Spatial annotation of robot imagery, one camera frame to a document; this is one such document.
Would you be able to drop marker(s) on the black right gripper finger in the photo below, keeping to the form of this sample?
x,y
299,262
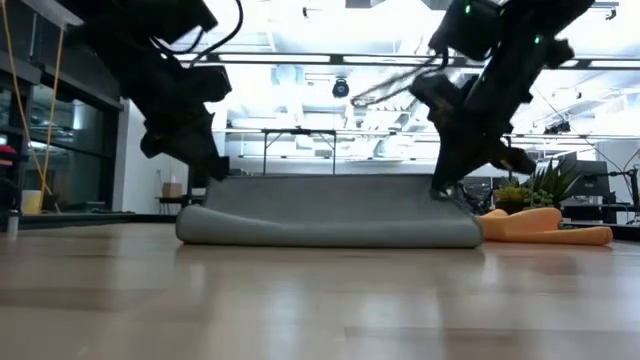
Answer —
x,y
517,161
460,165

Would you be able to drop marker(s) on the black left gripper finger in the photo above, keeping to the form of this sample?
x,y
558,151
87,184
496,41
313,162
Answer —
x,y
185,145

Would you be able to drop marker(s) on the orange microfiber towel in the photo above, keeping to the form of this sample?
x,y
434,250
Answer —
x,y
530,225

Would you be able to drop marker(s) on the grey microfiber towel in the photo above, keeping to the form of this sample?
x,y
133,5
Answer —
x,y
325,215

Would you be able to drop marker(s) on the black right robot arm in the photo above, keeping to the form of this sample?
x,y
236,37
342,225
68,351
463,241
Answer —
x,y
540,20

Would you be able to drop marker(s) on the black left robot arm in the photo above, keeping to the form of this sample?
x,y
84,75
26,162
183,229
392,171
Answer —
x,y
115,30

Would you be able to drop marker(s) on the potted succulent plant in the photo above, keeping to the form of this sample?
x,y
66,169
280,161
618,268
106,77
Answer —
x,y
545,185

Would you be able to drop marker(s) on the brown cardboard box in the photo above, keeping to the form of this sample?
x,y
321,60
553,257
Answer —
x,y
172,190

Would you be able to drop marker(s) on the black computer monitor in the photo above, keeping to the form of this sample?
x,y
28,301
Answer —
x,y
592,180

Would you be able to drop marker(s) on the overhead rig beam with lights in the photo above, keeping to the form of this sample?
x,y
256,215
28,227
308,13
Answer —
x,y
582,63

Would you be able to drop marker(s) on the black-framed background table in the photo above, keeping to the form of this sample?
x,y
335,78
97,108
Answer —
x,y
300,131

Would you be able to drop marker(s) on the yellow bucket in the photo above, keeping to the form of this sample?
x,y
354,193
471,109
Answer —
x,y
32,202

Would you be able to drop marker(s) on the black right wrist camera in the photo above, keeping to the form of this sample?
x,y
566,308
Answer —
x,y
465,30

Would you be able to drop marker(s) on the black overhead camera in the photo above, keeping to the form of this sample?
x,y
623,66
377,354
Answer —
x,y
340,88

